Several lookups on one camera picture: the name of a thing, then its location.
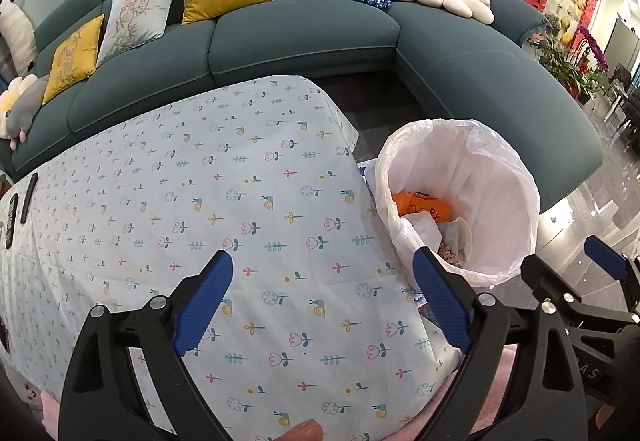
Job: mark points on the trash bin with white bag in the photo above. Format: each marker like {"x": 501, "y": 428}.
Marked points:
{"x": 500, "y": 201}

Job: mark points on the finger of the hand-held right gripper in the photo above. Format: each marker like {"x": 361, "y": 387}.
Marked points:
{"x": 606, "y": 257}
{"x": 540, "y": 276}

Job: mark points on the grey plush toy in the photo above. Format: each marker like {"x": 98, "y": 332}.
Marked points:
{"x": 30, "y": 111}

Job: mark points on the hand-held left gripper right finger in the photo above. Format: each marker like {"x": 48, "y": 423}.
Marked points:
{"x": 442, "y": 301}

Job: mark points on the potted green plant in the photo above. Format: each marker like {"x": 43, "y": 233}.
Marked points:
{"x": 560, "y": 61}

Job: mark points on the white tissue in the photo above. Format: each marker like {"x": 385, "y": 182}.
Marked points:
{"x": 430, "y": 233}

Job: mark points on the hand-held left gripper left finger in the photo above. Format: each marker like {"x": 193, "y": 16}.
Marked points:
{"x": 202, "y": 306}

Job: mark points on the purple orchid plant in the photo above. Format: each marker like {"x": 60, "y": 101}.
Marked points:
{"x": 595, "y": 46}

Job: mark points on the person's left hand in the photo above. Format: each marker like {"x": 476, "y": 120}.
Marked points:
{"x": 300, "y": 432}

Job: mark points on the light floral pillow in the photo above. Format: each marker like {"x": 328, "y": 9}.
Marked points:
{"x": 135, "y": 18}

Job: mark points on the teal sofa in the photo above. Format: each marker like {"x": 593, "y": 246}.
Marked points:
{"x": 310, "y": 41}

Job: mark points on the floral tablecloth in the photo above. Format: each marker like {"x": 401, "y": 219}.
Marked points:
{"x": 225, "y": 181}

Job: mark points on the orange plastic wrapper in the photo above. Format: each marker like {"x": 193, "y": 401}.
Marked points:
{"x": 420, "y": 206}

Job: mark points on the white plush toy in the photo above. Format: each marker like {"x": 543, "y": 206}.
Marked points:
{"x": 17, "y": 36}

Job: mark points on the black remote control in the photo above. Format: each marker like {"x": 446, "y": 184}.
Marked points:
{"x": 29, "y": 198}
{"x": 11, "y": 221}

